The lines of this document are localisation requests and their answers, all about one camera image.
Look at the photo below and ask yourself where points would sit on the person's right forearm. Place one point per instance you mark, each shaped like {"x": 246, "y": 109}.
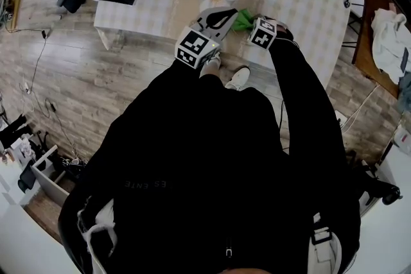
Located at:
{"x": 292, "y": 67}

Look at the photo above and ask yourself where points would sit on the white power strip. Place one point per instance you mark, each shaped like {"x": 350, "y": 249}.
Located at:
{"x": 341, "y": 117}

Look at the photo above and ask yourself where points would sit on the person's left forearm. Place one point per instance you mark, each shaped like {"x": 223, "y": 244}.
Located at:
{"x": 186, "y": 77}

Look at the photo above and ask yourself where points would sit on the white open cabinet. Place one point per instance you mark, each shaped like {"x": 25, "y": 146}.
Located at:
{"x": 51, "y": 183}

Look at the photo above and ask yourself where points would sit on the white power adapter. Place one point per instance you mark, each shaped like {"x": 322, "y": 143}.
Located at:
{"x": 28, "y": 89}

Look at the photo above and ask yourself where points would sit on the black swivel chair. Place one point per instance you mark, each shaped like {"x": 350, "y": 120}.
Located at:
{"x": 382, "y": 189}

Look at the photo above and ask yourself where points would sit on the white garment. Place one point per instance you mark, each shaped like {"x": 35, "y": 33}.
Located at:
{"x": 387, "y": 38}

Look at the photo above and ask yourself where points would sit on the brown wooden side table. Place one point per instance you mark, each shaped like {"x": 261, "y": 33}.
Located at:
{"x": 364, "y": 41}

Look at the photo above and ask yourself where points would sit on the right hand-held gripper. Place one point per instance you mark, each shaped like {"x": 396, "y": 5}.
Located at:
{"x": 263, "y": 33}

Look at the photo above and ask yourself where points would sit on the green cloth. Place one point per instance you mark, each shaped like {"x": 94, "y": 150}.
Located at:
{"x": 242, "y": 19}

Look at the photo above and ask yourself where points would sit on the grey garment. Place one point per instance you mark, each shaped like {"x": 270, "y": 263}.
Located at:
{"x": 405, "y": 93}

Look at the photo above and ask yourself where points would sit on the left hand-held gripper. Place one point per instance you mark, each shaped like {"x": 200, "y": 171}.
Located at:
{"x": 196, "y": 45}

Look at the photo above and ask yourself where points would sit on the black phone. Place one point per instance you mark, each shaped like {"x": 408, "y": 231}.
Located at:
{"x": 405, "y": 59}

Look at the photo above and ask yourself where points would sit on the person's black jacket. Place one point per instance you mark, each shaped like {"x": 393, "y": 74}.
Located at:
{"x": 205, "y": 170}

